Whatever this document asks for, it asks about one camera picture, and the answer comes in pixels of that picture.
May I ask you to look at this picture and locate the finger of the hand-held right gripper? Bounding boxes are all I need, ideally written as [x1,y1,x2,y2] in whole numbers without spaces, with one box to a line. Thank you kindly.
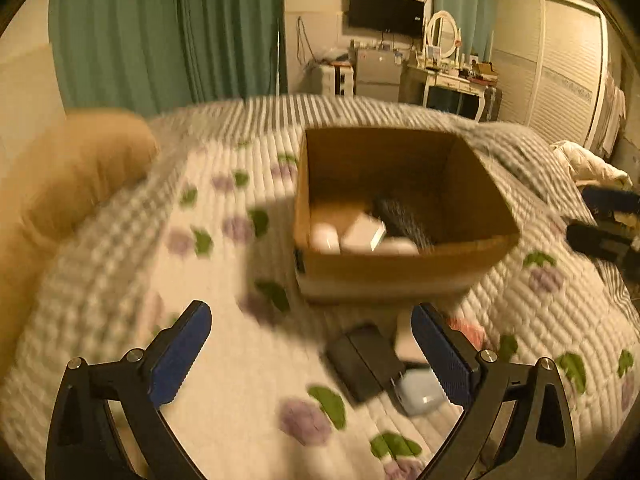
[566,219,640,264]
[581,185,640,217]

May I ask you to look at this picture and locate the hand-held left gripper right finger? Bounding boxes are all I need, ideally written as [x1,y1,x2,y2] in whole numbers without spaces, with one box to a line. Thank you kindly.
[410,303,579,480]

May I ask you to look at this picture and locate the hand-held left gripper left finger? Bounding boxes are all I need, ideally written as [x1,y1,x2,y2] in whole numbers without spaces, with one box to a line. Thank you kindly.
[45,300,213,480]

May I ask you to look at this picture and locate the light blue case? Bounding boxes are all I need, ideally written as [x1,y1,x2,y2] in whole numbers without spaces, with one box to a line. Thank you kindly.
[390,367,449,416]

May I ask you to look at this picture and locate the black rectangular case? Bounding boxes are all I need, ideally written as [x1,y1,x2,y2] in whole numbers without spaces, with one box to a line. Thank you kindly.
[325,323,407,404]

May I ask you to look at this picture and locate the brown cardboard box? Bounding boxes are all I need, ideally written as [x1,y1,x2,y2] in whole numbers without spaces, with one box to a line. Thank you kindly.
[292,126,521,306]

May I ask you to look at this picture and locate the pink red small object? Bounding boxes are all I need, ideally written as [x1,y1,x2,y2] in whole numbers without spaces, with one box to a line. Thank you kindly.
[445,316,487,350]

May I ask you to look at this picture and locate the white crumpled duvet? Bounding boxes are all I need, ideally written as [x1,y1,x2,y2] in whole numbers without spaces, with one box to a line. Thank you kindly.
[551,140,633,192]

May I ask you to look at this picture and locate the white small object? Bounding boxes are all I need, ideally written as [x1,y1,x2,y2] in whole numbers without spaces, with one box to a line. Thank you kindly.
[393,310,426,365]

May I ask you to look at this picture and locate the hanging white towels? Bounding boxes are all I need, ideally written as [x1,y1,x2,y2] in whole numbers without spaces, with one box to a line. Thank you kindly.
[596,72,627,155]

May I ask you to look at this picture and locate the floral quilted bed blanket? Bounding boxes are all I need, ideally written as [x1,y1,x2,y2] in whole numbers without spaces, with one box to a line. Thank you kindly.
[0,93,640,480]

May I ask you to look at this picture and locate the white louvered wardrobe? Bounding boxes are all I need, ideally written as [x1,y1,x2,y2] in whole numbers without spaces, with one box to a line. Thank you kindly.
[487,0,609,150]

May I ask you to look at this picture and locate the small white box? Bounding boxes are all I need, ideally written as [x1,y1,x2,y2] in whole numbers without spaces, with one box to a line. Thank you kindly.
[341,212,387,252]

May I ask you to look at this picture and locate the small white rounded case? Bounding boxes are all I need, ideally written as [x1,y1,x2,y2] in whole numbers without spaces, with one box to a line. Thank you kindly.
[310,222,342,255]

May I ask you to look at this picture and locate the white dressing table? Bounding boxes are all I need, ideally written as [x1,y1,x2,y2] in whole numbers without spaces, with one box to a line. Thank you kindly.
[406,57,500,122]

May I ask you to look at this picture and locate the tan pillow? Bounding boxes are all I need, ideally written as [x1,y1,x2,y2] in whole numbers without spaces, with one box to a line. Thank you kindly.
[0,109,161,361]

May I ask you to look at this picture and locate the white oval vanity mirror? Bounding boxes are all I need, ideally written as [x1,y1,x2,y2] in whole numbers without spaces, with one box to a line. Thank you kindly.
[425,10,461,59]

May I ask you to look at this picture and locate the narrow green curtain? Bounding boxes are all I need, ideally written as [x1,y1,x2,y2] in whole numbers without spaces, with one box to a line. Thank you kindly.
[432,0,497,61]

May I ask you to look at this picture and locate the silver mini fridge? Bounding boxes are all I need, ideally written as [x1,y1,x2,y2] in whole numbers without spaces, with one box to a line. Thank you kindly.
[354,48,402,101]

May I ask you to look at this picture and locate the white storage drawer unit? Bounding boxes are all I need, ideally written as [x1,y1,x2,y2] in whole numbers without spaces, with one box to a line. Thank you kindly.
[320,61,355,97]

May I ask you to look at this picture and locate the wide green curtain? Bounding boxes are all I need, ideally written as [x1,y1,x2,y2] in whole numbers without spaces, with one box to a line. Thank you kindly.
[48,0,289,117]

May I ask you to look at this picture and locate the black wall television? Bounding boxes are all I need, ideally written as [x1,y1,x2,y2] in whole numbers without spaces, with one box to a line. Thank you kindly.
[348,0,426,39]

